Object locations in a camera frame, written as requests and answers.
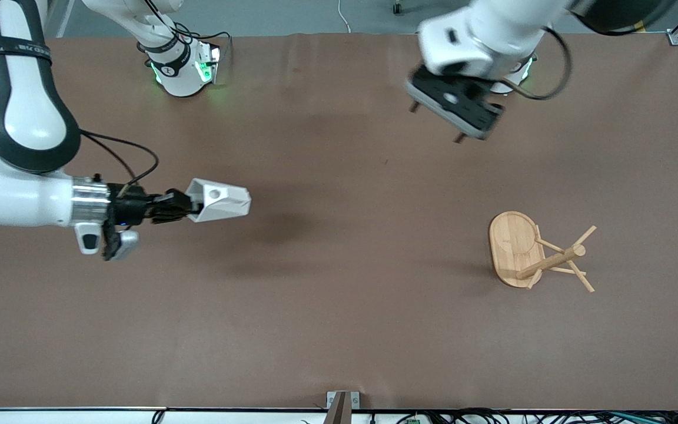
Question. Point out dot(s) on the white faceted cup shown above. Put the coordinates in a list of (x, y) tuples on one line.
[(227, 203)]

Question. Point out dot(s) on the wooden cup rack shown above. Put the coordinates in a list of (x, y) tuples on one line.
[(512, 247)]

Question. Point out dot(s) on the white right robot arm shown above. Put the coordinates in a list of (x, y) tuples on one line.
[(21, 88)]

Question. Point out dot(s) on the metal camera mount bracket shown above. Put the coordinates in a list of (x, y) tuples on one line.
[(342, 406)]

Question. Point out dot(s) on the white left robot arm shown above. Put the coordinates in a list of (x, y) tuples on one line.
[(492, 29)]

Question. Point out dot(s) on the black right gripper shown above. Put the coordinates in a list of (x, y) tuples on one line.
[(133, 209)]

